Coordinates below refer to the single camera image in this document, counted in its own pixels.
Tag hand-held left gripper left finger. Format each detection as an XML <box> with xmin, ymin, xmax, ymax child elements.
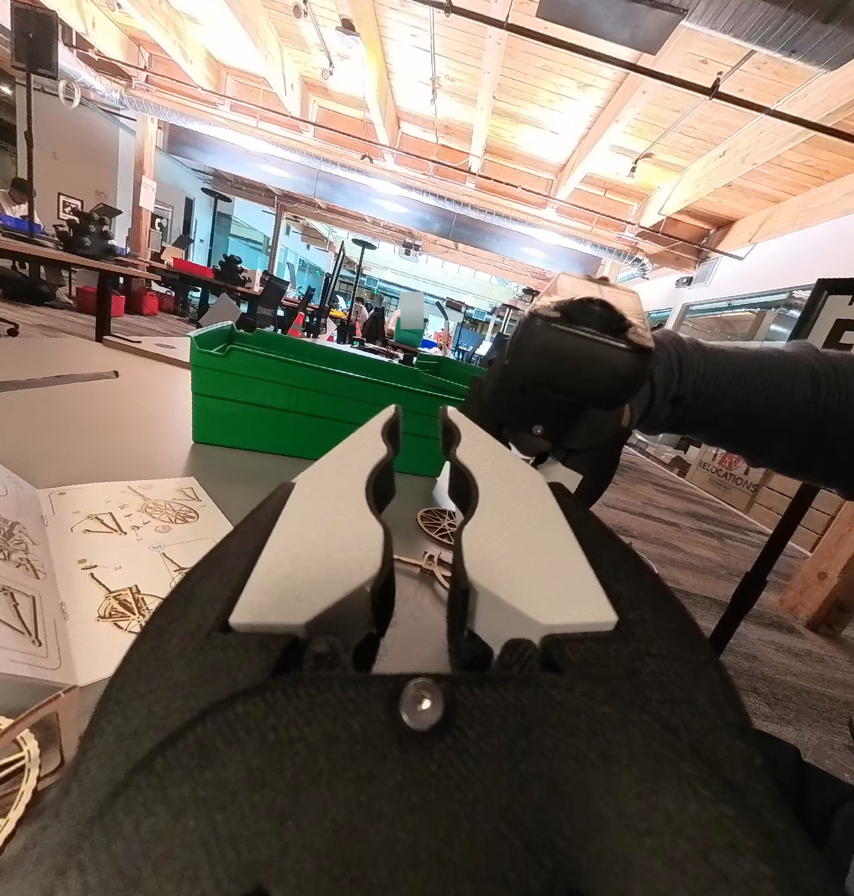
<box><xmin>229</xmin><ymin>405</ymin><xmax>403</xmax><ymax>641</ymax></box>

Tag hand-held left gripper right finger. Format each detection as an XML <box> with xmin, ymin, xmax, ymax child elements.
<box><xmin>437</xmin><ymin>406</ymin><xmax>618</xmax><ymax>659</ymax></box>

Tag small wooden spoked wheel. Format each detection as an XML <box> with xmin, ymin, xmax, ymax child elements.
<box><xmin>417</xmin><ymin>505</ymin><xmax>467</xmax><ymax>547</ymax></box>

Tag wooden triangular frame part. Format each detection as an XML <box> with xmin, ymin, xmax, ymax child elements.
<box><xmin>392</xmin><ymin>549</ymin><xmax>464</xmax><ymax>583</ymax></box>

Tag person's right forearm dark sleeve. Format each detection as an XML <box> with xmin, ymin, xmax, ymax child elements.
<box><xmin>635</xmin><ymin>329</ymin><xmax>854</xmax><ymax>502</ymax></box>

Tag green plastic bin stack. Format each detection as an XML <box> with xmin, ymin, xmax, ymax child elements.
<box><xmin>416</xmin><ymin>352</ymin><xmax>492</xmax><ymax>414</ymax></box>

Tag stack of green plastic bins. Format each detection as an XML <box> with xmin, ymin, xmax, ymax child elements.
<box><xmin>189</xmin><ymin>321</ymin><xmax>470</xmax><ymax>478</ymax></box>

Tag cardboard box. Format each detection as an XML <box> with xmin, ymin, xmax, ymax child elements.
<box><xmin>684</xmin><ymin>444</ymin><xmax>779</xmax><ymax>497</ymax></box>

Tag paper instruction booklet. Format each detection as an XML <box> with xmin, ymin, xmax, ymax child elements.
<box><xmin>0</xmin><ymin>448</ymin><xmax>236</xmax><ymax>688</ymax></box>

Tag black stand pole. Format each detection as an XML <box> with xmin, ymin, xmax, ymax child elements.
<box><xmin>709</xmin><ymin>482</ymin><xmax>821</xmax><ymax>656</ymax></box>

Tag black framed white sign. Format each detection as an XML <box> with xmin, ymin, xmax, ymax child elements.
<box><xmin>789</xmin><ymin>277</ymin><xmax>854</xmax><ymax>352</ymax></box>

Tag red storage bins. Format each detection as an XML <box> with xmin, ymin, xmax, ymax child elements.
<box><xmin>74</xmin><ymin>284</ymin><xmax>177</xmax><ymax>317</ymax></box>

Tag black equipment on table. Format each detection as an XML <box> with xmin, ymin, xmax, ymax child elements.
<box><xmin>57</xmin><ymin>203</ymin><xmax>125</xmax><ymax>261</ymax></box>

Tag long wooden work table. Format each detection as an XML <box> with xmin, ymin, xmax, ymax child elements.
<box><xmin>0</xmin><ymin>227</ymin><xmax>163</xmax><ymax>344</ymax></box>

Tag black office chair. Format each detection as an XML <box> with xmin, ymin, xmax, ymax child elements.
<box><xmin>0</xmin><ymin>262</ymin><xmax>58</xmax><ymax>338</ymax></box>

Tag black speaker on stand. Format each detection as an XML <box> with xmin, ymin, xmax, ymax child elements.
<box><xmin>10</xmin><ymin>3</ymin><xmax>61</xmax><ymax>183</ymax></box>

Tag wooden support post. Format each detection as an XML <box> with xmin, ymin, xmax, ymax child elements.
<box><xmin>779</xmin><ymin>500</ymin><xmax>854</xmax><ymax>635</ymax></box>

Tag laser-cut wooden sheet frame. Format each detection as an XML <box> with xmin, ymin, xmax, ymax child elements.
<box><xmin>0</xmin><ymin>685</ymin><xmax>79</xmax><ymax>771</ymax></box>

